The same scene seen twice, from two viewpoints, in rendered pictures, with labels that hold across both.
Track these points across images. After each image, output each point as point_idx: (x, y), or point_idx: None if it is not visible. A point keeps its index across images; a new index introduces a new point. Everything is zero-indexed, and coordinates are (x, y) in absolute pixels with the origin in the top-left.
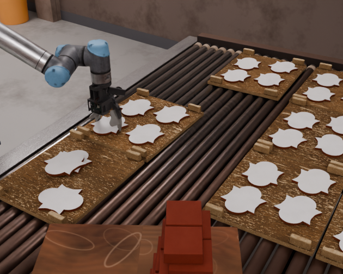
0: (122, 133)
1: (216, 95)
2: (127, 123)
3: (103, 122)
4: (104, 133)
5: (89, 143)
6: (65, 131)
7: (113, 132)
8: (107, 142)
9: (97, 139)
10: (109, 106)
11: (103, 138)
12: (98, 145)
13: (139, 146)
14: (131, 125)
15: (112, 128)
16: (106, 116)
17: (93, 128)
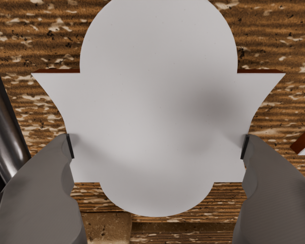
0: (266, 140)
1: None
2: (243, 31)
3: (108, 135)
4: (194, 205)
5: (170, 243)
6: (0, 191)
7: (231, 181)
8: (229, 215)
9: (182, 221)
10: None
11: (200, 207)
12: (208, 237)
13: None
14: (289, 39)
15: (202, 158)
16: (32, 22)
17: (116, 204)
